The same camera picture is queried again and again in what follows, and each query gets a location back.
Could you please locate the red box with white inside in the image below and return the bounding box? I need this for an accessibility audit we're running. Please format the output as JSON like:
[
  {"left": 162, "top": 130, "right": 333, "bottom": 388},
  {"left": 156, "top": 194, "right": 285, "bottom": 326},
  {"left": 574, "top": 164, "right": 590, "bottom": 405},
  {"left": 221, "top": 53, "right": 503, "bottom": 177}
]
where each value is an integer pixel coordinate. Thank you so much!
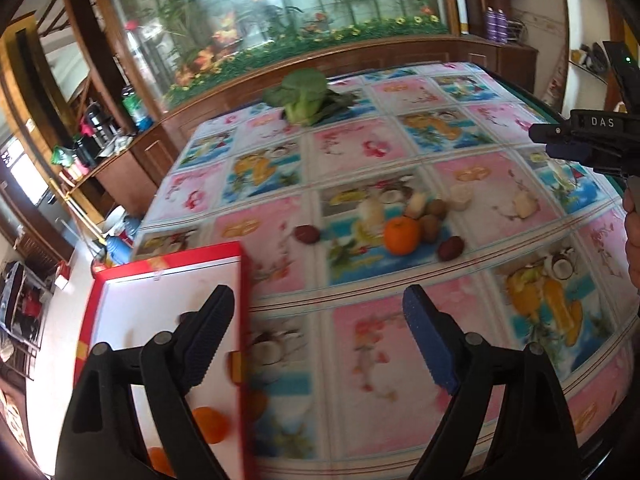
[{"left": 74, "top": 241, "right": 261, "bottom": 480}]

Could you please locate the blue water jug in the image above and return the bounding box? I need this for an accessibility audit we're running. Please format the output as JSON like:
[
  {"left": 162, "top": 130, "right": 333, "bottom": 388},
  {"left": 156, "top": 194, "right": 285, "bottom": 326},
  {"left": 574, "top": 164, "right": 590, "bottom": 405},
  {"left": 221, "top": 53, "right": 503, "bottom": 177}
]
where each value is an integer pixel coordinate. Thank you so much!
[{"left": 104, "top": 232, "right": 135, "bottom": 267}]

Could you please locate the medium orange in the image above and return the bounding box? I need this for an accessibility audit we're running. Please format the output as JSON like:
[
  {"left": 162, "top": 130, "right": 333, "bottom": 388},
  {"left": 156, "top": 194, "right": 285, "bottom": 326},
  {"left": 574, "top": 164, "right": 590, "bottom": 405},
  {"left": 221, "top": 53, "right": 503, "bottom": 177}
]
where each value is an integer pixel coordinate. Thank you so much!
[{"left": 191, "top": 406, "right": 232, "bottom": 445}]

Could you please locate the person's right hand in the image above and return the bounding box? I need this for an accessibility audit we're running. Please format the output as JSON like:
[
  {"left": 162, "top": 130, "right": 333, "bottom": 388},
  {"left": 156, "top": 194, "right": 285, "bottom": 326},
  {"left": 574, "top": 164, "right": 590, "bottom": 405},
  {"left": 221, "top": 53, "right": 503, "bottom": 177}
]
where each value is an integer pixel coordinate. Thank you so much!
[{"left": 622, "top": 187, "right": 640, "bottom": 292}]

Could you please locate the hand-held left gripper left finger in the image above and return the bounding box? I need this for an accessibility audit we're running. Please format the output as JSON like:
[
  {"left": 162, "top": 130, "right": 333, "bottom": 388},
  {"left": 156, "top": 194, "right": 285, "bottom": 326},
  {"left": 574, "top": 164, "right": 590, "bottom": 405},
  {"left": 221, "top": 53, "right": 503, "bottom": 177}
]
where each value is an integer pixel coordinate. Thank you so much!
[{"left": 54, "top": 285, "right": 236, "bottom": 480}]

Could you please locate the painted flower glass panel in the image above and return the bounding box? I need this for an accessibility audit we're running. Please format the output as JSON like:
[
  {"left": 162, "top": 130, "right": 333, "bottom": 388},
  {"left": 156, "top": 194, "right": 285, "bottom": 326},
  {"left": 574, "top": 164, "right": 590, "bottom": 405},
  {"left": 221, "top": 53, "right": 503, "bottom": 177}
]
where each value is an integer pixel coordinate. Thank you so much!
[{"left": 97, "top": 0, "right": 462, "bottom": 107}]

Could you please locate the pale beige food chunk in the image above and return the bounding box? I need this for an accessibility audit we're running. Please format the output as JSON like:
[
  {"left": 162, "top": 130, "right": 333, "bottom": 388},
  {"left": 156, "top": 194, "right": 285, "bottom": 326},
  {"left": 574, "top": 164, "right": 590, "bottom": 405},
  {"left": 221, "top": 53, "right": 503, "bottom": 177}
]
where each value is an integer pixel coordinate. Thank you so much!
[
  {"left": 512, "top": 192, "right": 537, "bottom": 219},
  {"left": 448, "top": 185, "right": 474, "bottom": 211},
  {"left": 359, "top": 196, "right": 387, "bottom": 226},
  {"left": 405, "top": 192, "right": 429, "bottom": 220}
]

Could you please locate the wooden corner cabinet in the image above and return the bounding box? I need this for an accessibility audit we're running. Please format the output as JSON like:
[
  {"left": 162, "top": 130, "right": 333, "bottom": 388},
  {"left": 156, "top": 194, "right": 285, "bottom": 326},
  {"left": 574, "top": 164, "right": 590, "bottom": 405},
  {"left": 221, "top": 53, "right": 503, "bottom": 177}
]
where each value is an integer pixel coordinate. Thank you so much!
[{"left": 460, "top": 35, "right": 539, "bottom": 107}]

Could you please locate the small orange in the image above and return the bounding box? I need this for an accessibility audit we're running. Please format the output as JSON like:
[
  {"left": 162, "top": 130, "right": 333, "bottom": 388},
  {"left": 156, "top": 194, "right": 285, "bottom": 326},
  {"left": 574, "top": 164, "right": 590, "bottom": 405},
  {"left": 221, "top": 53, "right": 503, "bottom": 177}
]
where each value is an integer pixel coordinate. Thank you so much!
[{"left": 148, "top": 446, "right": 176, "bottom": 479}]

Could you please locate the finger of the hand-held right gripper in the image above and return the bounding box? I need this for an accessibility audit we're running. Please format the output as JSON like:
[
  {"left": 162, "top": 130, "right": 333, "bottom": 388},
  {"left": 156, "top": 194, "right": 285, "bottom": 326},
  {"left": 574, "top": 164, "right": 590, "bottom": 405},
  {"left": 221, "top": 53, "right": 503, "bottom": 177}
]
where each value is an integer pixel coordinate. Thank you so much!
[
  {"left": 528, "top": 109, "right": 640, "bottom": 145},
  {"left": 545, "top": 142, "right": 640, "bottom": 179}
]

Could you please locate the fruit printed tablecloth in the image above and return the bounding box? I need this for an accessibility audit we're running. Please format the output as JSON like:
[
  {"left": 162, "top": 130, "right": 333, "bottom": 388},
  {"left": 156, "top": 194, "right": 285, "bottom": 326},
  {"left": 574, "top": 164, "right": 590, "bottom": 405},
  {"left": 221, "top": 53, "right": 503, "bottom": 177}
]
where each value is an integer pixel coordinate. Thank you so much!
[{"left": 130, "top": 61, "right": 640, "bottom": 480}]

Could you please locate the green leafy vegetable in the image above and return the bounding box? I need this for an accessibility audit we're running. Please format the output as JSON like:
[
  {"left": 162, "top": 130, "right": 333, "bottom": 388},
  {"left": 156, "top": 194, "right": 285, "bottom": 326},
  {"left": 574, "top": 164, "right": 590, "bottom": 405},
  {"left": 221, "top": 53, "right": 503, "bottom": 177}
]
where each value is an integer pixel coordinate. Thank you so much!
[{"left": 263, "top": 68, "right": 357, "bottom": 126}]

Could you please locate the large orange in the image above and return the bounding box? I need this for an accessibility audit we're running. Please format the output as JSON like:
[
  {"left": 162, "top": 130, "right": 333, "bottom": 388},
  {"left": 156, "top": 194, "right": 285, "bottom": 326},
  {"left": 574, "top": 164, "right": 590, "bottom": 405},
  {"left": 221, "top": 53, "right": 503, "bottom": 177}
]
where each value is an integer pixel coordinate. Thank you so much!
[{"left": 383, "top": 216, "right": 421, "bottom": 255}]

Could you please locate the green plastic bottle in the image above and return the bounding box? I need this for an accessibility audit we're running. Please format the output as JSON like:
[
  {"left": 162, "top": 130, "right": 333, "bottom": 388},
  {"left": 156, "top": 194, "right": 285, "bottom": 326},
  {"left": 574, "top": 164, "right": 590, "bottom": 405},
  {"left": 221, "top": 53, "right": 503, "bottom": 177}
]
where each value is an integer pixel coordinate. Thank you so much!
[{"left": 122, "top": 86, "right": 154, "bottom": 134}]

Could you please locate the wooden sideboard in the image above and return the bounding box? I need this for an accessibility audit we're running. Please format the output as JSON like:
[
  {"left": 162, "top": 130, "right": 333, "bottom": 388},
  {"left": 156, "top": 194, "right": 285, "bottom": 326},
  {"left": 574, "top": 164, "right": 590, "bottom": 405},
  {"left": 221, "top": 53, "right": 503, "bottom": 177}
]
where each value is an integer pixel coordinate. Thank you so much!
[{"left": 60, "top": 122, "right": 177, "bottom": 223}]

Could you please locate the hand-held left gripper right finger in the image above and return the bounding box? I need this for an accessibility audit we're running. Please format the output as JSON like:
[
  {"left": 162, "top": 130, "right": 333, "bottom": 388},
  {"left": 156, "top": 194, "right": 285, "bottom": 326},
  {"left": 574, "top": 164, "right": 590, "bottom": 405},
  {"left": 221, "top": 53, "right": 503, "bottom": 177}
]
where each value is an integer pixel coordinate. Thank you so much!
[{"left": 402, "top": 285, "right": 578, "bottom": 480}]

